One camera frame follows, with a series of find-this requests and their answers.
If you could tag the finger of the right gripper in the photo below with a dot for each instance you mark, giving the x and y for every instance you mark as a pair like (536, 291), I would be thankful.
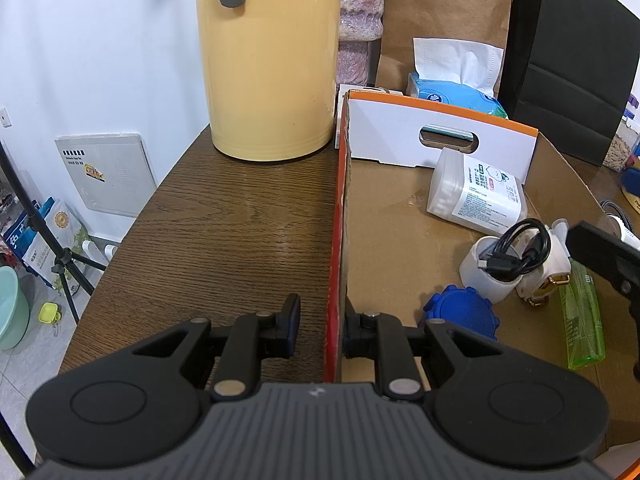
(605, 255)
(630, 184)

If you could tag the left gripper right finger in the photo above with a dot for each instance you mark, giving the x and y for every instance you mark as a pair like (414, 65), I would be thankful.
(382, 339)

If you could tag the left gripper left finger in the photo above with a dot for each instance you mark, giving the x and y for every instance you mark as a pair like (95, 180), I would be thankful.
(250, 340)

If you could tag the orange white cardboard box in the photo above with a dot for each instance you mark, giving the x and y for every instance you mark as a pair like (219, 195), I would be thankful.
(493, 409)

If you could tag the beige yellow travel adapter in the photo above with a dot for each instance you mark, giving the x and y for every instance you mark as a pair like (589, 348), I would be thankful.
(537, 286)

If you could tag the green spray bottle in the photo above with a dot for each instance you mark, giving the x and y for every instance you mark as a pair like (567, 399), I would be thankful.
(584, 335)

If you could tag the blue ridged lid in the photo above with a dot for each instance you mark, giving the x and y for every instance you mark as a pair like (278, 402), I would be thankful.
(465, 307)

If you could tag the white tape roll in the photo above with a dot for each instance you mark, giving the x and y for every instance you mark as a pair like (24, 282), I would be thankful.
(473, 276)

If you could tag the black paper bag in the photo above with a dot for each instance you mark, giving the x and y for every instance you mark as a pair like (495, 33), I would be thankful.
(568, 69)

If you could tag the white wipes canister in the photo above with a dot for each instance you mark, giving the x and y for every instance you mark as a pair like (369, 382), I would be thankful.
(474, 194)

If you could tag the blue tissue pack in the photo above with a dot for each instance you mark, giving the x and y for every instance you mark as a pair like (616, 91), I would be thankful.
(461, 73)

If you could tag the small yellow green container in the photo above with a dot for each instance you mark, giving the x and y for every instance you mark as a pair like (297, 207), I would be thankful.
(50, 314)

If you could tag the brown paper bag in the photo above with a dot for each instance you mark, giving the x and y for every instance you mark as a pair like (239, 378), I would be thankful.
(484, 21)

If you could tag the green plastic basin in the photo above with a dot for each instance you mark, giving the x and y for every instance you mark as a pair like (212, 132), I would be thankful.
(14, 309)

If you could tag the printed paper bag on floor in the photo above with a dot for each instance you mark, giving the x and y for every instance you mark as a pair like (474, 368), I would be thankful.
(31, 248)

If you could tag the yellow thermos jug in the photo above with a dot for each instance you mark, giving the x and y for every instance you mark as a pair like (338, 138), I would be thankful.
(269, 68)

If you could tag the pink textured vase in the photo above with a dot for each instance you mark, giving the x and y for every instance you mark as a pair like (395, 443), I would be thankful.
(361, 24)

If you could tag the white wall panel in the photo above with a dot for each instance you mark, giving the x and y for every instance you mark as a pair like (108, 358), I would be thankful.
(110, 171)

